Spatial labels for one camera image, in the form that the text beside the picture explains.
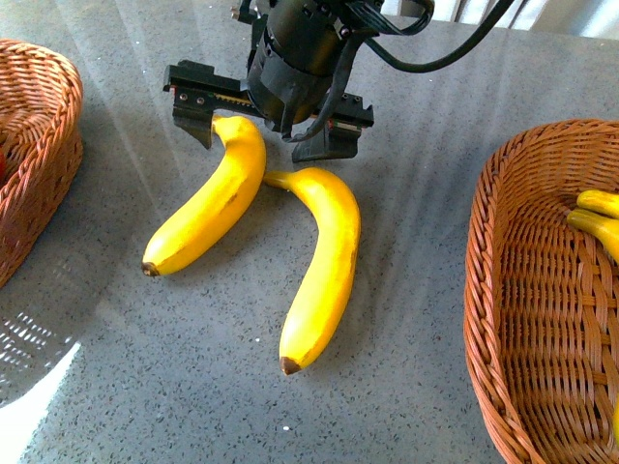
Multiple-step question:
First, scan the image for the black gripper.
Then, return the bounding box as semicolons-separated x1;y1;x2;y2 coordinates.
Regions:
163;44;374;162

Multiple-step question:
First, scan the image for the yellow banana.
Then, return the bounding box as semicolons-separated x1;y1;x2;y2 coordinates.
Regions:
567;209;618;262
264;167;361;375
141;116;266;277
576;189;619;218

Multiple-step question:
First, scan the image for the brown wicker basket left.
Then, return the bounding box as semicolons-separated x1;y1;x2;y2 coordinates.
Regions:
1;39;83;282

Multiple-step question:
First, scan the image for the brown wicker basket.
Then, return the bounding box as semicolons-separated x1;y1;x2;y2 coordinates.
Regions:
1;39;83;282
463;119;618;463

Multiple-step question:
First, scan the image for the brown wicker basket right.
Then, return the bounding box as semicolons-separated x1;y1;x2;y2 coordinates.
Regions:
463;119;618;463

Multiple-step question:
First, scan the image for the white pleated curtain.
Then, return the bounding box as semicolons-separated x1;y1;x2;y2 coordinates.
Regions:
381;0;619;40

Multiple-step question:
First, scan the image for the black cable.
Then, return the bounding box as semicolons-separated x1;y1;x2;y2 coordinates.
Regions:
338;0;516;74

